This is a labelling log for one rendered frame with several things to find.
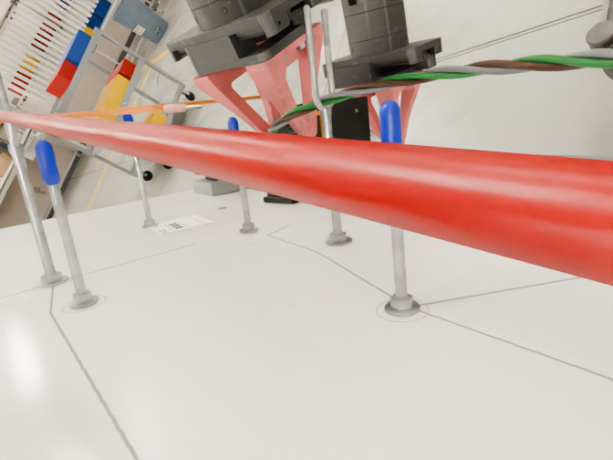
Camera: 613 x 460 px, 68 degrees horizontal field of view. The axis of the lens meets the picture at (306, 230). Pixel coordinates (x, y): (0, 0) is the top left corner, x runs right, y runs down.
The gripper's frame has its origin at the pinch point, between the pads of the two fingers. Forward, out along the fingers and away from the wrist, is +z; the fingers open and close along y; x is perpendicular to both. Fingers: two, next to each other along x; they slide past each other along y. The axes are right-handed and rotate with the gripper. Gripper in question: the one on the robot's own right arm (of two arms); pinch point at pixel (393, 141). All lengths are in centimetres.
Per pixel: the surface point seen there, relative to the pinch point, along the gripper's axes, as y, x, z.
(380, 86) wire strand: 11.3, -19.5, -9.0
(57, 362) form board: 5.7, -38.0, -2.9
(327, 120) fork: 7.5, -19.8, -7.5
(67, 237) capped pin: 0.5, -33.9, -5.9
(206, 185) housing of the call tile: -18.5, -11.4, 1.0
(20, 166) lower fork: -5.1, -32.6, -9.2
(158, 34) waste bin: -572, 380, -53
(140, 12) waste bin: -573, 365, -84
